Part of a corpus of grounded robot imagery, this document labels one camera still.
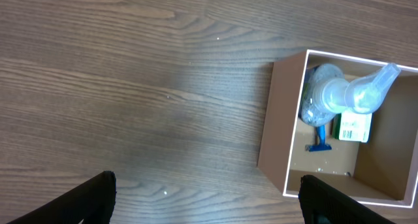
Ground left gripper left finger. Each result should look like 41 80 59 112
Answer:
11 171 117 224

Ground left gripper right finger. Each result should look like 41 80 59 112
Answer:
298 175 394 224

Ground blue disposable razor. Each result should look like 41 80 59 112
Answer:
305 125 332 152

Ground green Dettol soap bar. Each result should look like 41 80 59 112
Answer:
331 111 373 144

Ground clear spray bottle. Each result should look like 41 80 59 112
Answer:
298 63 401 127

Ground white cardboard box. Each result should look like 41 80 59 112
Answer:
257 50 417 208

